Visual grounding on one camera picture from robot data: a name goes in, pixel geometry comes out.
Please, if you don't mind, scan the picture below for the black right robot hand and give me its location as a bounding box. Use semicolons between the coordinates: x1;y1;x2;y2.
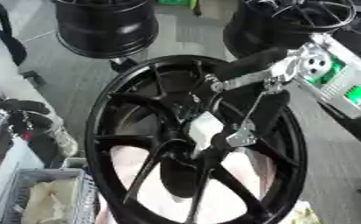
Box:
180;47;298;153

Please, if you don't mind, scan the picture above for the tan packing paper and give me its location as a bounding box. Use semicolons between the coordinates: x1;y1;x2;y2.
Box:
21;178;84;224

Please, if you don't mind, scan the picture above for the grey plastic crate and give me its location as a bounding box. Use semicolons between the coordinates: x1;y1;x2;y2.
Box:
1;167;100;224

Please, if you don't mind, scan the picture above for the green box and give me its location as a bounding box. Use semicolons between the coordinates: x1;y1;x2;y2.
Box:
156;0;198;9

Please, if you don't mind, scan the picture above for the black wheel rim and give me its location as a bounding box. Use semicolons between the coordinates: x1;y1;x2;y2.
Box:
52;0;161;60
221;0;359;60

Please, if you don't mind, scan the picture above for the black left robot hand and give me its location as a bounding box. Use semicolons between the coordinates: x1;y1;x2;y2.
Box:
0;98;57;137

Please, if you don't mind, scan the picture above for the black spoked wheel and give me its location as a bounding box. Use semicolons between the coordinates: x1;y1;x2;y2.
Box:
82;54;310;224

